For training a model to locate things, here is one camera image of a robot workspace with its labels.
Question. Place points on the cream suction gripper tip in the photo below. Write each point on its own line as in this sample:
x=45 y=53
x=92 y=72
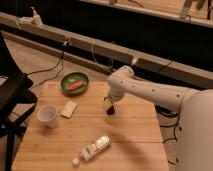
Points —
x=107 y=103

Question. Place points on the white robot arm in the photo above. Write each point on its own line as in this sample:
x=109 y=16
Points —
x=195 y=109

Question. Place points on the white ceramic cup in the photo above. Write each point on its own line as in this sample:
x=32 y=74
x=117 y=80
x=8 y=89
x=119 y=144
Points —
x=48 y=116

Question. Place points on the white sponge block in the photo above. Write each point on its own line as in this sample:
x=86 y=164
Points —
x=68 y=109

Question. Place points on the orange carrot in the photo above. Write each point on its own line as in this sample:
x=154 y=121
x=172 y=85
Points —
x=75 y=86

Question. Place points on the green bowl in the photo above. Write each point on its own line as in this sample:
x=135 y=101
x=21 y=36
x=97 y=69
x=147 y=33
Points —
x=72 y=78

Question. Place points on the wooden table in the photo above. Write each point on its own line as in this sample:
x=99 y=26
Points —
x=136 y=141

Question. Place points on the black chair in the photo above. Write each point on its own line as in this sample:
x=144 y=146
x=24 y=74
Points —
x=15 y=90

